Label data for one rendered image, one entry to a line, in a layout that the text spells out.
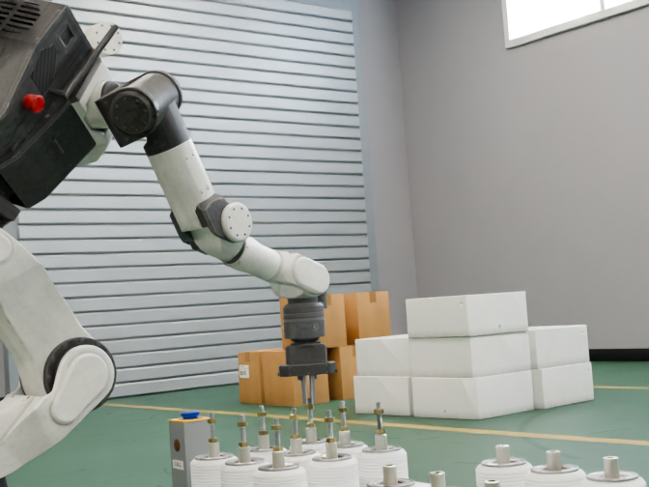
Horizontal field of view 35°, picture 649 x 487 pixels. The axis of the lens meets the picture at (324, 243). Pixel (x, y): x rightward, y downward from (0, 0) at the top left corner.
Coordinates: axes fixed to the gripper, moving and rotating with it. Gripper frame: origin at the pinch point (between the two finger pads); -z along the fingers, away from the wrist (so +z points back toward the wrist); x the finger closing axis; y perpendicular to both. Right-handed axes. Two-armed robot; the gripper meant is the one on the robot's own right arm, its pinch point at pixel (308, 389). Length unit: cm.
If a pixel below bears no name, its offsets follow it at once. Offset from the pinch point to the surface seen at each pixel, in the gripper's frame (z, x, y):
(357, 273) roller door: 43, 111, 623
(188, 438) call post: -8.3, -25.7, 1.7
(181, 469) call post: -14.8, -27.7, 3.2
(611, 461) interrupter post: -8, 37, -71
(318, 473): -13.1, -2.3, -29.9
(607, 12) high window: 213, 280, 476
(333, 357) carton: -11, 53, 369
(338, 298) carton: 22, 58, 365
